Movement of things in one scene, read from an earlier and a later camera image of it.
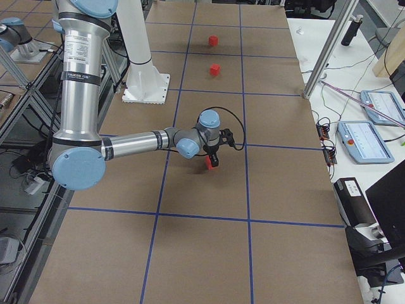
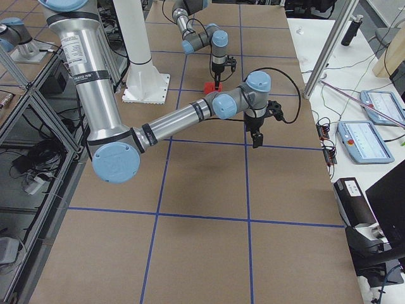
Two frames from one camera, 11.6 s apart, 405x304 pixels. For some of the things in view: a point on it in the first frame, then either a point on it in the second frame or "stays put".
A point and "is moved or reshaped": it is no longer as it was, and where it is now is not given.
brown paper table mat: x=263 y=227 stays put
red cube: x=213 y=40 is moved or reshaped
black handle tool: x=352 y=30 stays put
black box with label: x=353 y=205 stays put
